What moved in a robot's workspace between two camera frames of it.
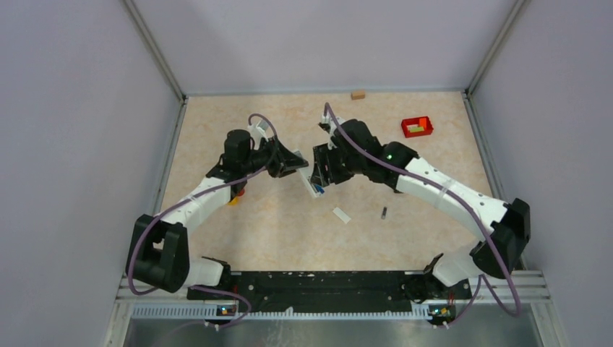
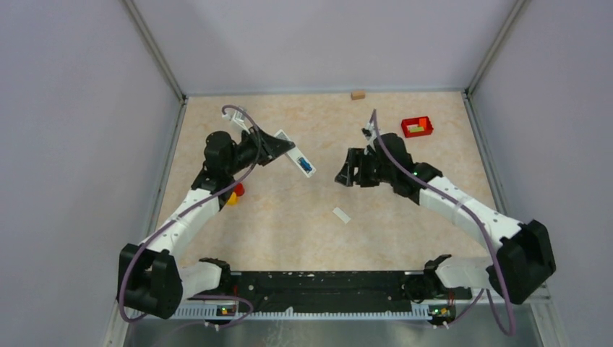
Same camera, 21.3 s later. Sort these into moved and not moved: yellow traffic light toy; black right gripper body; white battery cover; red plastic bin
Moved: black right gripper body
Not moved: red plastic bin; yellow traffic light toy; white battery cover
